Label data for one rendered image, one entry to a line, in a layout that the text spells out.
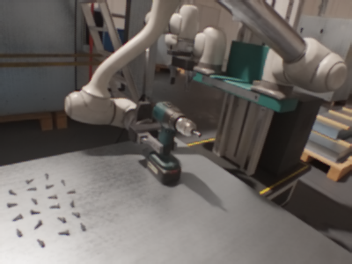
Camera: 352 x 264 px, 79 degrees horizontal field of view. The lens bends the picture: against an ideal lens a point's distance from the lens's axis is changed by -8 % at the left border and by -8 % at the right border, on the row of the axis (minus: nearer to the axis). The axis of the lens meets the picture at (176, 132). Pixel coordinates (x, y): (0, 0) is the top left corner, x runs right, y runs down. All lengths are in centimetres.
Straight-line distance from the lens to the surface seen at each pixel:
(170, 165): 71
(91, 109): 83
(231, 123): 159
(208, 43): 140
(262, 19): 81
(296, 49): 90
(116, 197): 67
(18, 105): 265
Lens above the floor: 109
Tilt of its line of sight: 24 degrees down
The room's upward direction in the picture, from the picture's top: 9 degrees clockwise
